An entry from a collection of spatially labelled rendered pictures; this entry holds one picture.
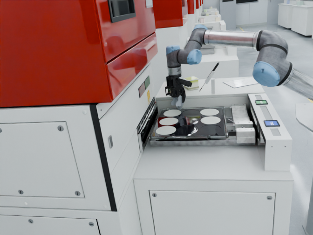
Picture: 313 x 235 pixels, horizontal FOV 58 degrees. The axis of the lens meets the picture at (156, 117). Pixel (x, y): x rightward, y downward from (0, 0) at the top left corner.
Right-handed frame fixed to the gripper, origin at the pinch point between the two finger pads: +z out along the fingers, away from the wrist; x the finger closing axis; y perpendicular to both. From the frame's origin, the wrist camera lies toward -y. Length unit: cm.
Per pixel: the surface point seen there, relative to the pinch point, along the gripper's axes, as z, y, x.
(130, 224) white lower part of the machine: 23, 63, 29
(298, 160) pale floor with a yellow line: 91, -129, 19
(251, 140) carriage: 4.7, 4.8, 48.1
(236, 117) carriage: 3.2, -10.7, 30.2
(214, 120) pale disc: 1.3, 2.2, 25.5
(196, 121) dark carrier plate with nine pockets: 1.4, 7.8, 18.8
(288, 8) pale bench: 13, -986, -381
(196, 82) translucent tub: -9.6, -18.0, -2.5
